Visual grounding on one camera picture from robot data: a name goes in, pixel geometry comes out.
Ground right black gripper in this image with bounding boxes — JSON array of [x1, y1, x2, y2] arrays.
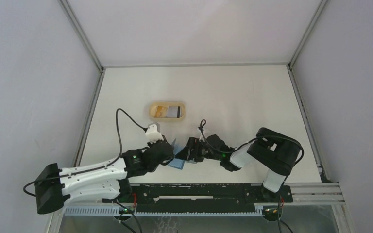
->
[[175, 137, 222, 163]]

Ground blue leather card holder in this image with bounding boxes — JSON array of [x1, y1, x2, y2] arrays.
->
[[169, 138, 196, 170]]

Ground grey card black stripe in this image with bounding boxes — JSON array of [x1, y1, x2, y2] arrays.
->
[[166, 106, 182, 118]]

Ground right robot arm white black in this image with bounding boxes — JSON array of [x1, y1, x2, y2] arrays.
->
[[170, 126, 305, 202]]

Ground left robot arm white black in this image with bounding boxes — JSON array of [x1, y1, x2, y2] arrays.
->
[[33, 140, 174, 215]]

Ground beige oval tray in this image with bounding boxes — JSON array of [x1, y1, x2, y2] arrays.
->
[[148, 101, 186, 122]]

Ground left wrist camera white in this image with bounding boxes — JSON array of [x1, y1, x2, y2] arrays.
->
[[145, 122, 164, 144]]

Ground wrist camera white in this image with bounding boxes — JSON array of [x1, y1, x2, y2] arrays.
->
[[145, 122, 164, 144], [198, 127, 209, 141]]

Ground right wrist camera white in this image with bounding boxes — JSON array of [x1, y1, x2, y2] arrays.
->
[[198, 127, 209, 141]]

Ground left black camera cable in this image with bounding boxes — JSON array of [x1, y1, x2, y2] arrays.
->
[[23, 108, 149, 198]]

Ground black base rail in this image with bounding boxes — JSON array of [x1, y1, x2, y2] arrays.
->
[[101, 183, 293, 214]]

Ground aluminium table frame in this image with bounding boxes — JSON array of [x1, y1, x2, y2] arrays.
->
[[58, 0, 355, 233]]

